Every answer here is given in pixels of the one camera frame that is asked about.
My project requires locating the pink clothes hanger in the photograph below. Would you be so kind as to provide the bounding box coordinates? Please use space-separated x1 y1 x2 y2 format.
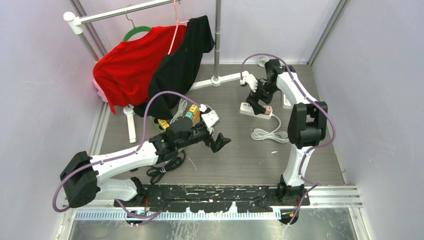
167 0 189 55

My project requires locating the long white power strip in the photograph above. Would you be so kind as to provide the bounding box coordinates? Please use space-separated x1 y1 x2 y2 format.
257 55 292 109

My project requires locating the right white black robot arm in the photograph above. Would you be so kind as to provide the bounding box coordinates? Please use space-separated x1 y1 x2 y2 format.
240 59 328 206

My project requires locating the black t-shirt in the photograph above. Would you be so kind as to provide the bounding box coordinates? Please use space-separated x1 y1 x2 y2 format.
133 15 215 120

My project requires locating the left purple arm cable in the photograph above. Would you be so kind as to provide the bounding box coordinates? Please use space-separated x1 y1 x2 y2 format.
52 90 208 227

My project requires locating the dark green power strip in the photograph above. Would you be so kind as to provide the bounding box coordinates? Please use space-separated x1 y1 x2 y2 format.
148 116 185 161

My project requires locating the white metal clothes rack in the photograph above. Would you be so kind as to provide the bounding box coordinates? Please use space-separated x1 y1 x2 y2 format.
62 0 250 144

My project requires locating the teal plug on orange strip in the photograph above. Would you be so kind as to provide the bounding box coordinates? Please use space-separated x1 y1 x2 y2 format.
185 111 194 120

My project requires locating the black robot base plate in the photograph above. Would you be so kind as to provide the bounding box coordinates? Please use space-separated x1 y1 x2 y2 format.
113 184 311 224

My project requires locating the yellow plug on green strip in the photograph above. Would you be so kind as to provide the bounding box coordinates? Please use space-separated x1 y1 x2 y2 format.
158 119 170 131

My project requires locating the orange power strip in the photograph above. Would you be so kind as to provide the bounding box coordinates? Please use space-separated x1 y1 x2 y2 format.
169 99 200 125

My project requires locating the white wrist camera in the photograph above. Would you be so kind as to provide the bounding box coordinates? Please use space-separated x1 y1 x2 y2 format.
199 104 221 135
239 71 258 93

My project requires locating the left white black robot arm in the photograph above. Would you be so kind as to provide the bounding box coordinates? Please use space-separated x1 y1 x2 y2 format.
59 116 231 209

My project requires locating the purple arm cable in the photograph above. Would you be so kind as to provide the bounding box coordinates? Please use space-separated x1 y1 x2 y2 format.
241 53 337 226
52 90 208 227

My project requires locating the red t-shirt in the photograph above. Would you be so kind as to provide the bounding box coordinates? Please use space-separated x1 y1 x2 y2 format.
92 25 187 114

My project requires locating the yellow plug on orange strip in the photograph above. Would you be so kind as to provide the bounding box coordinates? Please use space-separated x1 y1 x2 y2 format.
188 104 199 115

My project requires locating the pink plug adapter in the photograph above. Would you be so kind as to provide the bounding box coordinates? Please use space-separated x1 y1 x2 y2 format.
264 105 273 116

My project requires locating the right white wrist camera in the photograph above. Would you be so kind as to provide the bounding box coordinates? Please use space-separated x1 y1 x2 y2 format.
239 71 258 93

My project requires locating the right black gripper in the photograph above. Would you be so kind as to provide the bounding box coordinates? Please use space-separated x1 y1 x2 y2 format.
246 78 279 115

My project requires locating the green clothes hanger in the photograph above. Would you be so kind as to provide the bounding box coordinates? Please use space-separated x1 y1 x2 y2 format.
122 10 152 42

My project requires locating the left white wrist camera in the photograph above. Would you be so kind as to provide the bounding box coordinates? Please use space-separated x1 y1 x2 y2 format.
199 104 221 135

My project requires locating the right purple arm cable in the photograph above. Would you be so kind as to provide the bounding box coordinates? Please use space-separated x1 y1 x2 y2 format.
241 53 337 226

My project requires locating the short white power strip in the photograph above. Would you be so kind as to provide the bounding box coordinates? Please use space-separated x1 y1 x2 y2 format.
239 102 289 144

